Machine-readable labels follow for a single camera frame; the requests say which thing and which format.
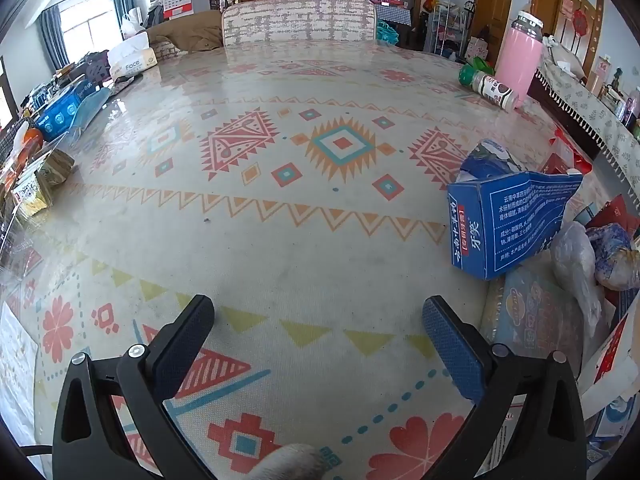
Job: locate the pink thermos bottle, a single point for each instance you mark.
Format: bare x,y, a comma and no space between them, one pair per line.
517,65

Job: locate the blue curtain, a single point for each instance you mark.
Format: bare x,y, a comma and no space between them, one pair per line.
52,35
121,0

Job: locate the dark wooden sideboard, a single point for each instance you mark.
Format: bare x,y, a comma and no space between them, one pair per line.
560,115

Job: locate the wooden door with red ornament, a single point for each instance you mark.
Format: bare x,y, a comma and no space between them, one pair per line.
575,20

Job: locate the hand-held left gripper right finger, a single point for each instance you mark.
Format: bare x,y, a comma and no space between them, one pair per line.
452,345

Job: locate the blue toothpaste box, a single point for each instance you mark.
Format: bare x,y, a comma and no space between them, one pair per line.
515,220

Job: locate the large blue box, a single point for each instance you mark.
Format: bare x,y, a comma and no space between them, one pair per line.
62,112

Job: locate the clear plastic bag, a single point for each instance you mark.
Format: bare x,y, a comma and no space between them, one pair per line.
575,265

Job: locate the brown cloth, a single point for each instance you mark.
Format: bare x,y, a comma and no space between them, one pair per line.
190,30

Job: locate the window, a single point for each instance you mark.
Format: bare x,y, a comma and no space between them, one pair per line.
87,25

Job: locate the blue white wrapper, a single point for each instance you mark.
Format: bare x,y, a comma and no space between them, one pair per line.
612,255

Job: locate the white red print box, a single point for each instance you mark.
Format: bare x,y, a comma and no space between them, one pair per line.
607,360

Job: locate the plain wooden door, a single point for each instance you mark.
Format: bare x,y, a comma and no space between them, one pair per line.
495,5

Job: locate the colourful card box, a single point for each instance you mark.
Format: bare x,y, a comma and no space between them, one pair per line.
535,320

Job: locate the person's left hand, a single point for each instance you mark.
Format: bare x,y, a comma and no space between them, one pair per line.
290,462

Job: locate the green capped spice bottle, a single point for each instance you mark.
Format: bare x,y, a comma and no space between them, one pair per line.
490,87

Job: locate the olive foil packet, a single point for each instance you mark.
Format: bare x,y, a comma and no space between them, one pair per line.
55,170

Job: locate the patterned upholstered chair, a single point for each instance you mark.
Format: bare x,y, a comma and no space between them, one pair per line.
300,20

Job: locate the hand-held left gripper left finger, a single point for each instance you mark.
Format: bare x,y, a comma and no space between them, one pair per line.
185,345

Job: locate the gold snack box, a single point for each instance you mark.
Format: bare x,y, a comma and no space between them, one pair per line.
32,197

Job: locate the white plastic bag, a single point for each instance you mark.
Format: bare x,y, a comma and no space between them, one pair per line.
132,22

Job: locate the white plush toy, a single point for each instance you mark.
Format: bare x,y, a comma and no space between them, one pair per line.
562,57

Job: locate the white tissue pack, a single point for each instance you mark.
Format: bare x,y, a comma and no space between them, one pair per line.
132,60

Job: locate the metal storage rack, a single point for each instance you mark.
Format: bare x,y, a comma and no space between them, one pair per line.
450,30

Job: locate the teal bag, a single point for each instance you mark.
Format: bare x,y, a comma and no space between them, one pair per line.
387,32

